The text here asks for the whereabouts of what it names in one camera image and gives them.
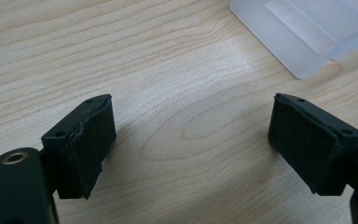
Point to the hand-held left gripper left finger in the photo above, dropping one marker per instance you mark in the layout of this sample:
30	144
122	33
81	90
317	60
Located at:
84	146

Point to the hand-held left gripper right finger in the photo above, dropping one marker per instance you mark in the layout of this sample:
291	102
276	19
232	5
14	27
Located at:
310	146

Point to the translucent plastic pencil case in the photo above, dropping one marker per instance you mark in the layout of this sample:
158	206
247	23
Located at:
307	31

